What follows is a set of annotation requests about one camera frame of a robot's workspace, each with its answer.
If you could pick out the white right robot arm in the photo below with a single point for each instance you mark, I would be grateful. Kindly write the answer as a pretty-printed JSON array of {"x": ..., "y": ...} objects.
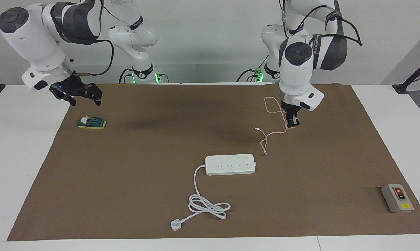
[{"x": 32, "y": 38}]

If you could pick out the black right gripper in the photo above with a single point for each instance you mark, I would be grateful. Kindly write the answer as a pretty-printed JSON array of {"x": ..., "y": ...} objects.
[{"x": 69, "y": 87}]

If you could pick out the green knife switch block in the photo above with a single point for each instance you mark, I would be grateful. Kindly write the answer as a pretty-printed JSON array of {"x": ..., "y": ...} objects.
[{"x": 93, "y": 122}]

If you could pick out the grey on-off switch box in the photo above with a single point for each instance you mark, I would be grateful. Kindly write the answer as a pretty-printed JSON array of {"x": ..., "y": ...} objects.
[{"x": 396, "y": 198}]

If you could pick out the brown table mat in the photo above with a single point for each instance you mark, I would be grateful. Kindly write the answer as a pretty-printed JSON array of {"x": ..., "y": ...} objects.
[{"x": 265, "y": 209}]

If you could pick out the black slanted stand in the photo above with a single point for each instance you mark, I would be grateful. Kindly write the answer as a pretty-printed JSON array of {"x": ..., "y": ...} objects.
[{"x": 415, "y": 73}]

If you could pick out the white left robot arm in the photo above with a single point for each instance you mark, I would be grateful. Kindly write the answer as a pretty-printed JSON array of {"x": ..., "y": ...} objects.
[{"x": 297, "y": 73}]

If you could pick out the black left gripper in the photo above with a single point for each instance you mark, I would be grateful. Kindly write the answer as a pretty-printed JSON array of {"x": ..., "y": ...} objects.
[{"x": 290, "y": 108}]

